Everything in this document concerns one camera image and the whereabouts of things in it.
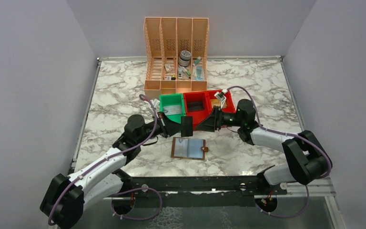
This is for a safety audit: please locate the grey round tin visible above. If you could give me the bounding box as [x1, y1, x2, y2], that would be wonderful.
[178, 50, 192, 67]

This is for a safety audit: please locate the gold VIP card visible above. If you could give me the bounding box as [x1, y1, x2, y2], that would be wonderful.
[210, 99, 221, 108]

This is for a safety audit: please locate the green white marker pen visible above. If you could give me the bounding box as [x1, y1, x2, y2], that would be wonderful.
[181, 67, 191, 79]

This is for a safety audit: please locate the orange plastic desk organizer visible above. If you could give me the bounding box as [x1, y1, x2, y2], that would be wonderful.
[143, 17, 210, 98]

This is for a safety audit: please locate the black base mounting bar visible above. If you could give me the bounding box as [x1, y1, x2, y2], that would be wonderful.
[110, 176, 287, 209]

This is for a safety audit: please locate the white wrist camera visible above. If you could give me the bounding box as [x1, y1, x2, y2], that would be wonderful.
[214, 89, 228, 108]
[149, 98, 160, 116]

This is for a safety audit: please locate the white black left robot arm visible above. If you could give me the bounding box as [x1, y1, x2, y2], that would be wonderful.
[40, 112, 183, 229]

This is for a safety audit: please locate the black card with chip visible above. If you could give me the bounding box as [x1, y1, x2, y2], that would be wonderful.
[181, 116, 193, 137]

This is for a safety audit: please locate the aluminium frame rail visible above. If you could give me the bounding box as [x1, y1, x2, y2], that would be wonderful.
[56, 176, 336, 200]

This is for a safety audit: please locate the small red black item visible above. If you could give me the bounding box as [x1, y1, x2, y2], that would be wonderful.
[164, 76, 176, 81]

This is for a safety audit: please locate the small teal tube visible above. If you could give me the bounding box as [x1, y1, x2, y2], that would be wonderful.
[193, 56, 201, 66]

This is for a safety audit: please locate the brown leather card holder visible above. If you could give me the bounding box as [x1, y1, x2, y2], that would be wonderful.
[171, 137, 209, 160]

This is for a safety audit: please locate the red plastic bin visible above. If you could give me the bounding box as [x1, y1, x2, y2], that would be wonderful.
[183, 91, 212, 130]
[206, 89, 236, 113]

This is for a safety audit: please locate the black card in red bin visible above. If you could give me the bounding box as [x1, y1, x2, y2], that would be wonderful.
[187, 101, 204, 112]

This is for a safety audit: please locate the teal packaged item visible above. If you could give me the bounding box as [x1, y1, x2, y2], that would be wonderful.
[193, 65, 205, 81]

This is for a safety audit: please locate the small white box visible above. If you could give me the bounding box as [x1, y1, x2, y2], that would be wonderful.
[164, 64, 172, 72]

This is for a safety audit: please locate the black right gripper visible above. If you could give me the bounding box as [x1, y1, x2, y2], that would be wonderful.
[195, 106, 244, 132]

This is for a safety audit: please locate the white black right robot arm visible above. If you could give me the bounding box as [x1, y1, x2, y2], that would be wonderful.
[195, 99, 333, 194]

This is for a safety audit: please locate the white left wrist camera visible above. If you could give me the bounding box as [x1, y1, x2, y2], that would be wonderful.
[149, 98, 160, 116]

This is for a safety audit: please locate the small grey white bottle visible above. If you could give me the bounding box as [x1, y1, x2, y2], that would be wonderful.
[178, 69, 183, 79]

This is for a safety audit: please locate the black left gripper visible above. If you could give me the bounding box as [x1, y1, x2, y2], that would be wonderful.
[136, 112, 185, 144]

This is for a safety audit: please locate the silver card from holder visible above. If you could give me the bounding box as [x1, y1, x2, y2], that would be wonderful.
[173, 138, 189, 157]

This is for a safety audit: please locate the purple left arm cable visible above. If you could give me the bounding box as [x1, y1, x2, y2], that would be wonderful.
[47, 94, 163, 226]

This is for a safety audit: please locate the green plastic bin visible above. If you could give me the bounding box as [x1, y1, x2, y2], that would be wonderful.
[159, 94, 186, 123]

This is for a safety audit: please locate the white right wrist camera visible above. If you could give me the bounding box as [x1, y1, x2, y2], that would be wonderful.
[214, 89, 228, 108]

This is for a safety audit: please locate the silver card in green bin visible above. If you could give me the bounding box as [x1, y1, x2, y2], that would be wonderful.
[163, 105, 182, 115]

